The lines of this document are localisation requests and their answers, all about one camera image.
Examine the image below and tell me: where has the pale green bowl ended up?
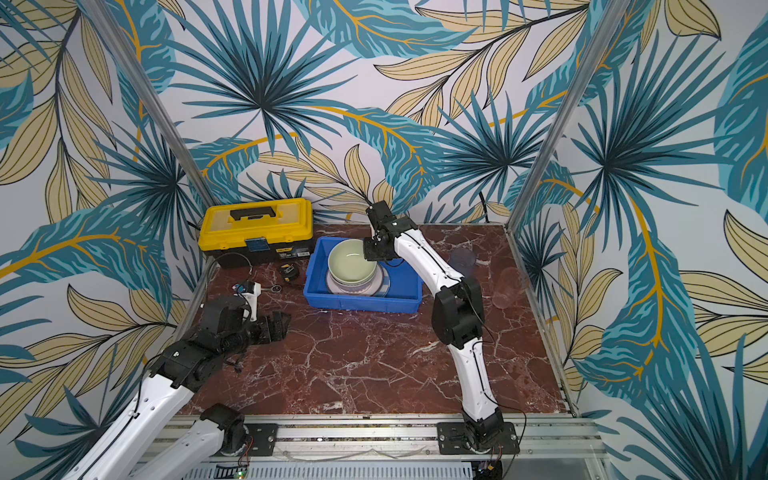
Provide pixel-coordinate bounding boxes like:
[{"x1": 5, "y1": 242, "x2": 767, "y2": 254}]
[{"x1": 328, "y1": 239, "x2": 377, "y2": 286}]

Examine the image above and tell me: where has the white plate green rim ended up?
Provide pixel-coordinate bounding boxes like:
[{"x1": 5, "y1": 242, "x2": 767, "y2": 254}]
[{"x1": 325, "y1": 263, "x2": 392, "y2": 298}]

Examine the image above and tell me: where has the pink translucent plastic cup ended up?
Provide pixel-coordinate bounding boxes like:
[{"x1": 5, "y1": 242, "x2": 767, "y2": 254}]
[{"x1": 491, "y1": 267, "x2": 530, "y2": 310}]

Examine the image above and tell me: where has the stack of lilac bowls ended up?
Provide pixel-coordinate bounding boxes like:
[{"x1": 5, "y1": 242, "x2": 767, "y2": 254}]
[{"x1": 326, "y1": 276, "x2": 382, "y2": 296}]

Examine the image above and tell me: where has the grey translucent plastic cup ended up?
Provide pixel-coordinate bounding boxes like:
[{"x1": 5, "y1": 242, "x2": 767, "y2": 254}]
[{"x1": 448, "y1": 247, "x2": 477, "y2": 276}]

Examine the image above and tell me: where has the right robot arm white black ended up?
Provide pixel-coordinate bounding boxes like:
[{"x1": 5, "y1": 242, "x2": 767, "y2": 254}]
[{"x1": 363, "y1": 201, "x2": 504, "y2": 451}]

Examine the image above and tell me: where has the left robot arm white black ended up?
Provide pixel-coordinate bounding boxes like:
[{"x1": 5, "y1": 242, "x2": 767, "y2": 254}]
[{"x1": 64, "y1": 294, "x2": 291, "y2": 479}]

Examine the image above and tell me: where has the blue plastic bin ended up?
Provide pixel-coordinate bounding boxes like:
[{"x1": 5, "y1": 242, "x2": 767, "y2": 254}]
[{"x1": 303, "y1": 236, "x2": 423, "y2": 314}]

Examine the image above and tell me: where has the yellow black tape measure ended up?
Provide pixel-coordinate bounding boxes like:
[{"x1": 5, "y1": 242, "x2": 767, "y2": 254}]
[{"x1": 278, "y1": 262, "x2": 300, "y2": 283}]

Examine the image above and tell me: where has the yellow black toolbox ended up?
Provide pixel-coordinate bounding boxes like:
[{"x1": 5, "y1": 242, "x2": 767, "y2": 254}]
[{"x1": 198, "y1": 198, "x2": 315, "y2": 269}]

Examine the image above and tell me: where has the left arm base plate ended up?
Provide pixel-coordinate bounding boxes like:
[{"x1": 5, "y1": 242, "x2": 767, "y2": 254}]
[{"x1": 241, "y1": 423, "x2": 278, "y2": 458}]

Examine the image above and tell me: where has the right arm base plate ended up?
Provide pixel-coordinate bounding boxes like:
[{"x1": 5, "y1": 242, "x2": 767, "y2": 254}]
[{"x1": 437, "y1": 422, "x2": 520, "y2": 455}]

